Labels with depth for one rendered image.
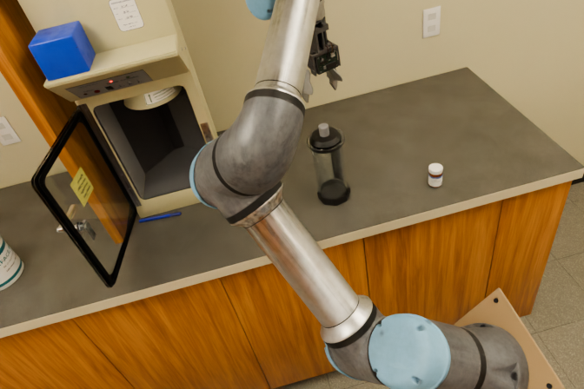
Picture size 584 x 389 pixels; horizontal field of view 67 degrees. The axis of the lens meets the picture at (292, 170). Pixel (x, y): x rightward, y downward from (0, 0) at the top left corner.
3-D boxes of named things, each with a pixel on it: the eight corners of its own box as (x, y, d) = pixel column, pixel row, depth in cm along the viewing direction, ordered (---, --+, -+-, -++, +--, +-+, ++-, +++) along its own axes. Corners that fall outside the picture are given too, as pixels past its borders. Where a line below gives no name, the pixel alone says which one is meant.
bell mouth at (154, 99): (126, 87, 139) (119, 71, 136) (182, 73, 140) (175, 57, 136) (121, 116, 126) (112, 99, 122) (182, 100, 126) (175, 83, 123)
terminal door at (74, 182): (137, 210, 144) (79, 106, 118) (112, 290, 120) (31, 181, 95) (136, 211, 144) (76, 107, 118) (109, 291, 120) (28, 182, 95)
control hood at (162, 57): (71, 98, 118) (52, 63, 112) (190, 68, 120) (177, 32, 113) (63, 120, 109) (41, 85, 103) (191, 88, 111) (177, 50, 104)
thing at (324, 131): (331, 130, 132) (328, 112, 128) (348, 145, 126) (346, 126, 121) (304, 142, 130) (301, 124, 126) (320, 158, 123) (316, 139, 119)
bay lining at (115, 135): (145, 155, 162) (102, 69, 140) (214, 137, 164) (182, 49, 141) (141, 200, 144) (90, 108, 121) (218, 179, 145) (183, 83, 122)
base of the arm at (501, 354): (547, 385, 70) (508, 377, 66) (482, 433, 77) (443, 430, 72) (494, 307, 83) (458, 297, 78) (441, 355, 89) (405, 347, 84)
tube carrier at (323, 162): (339, 176, 145) (332, 122, 132) (357, 194, 137) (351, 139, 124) (310, 189, 143) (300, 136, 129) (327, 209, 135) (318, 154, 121)
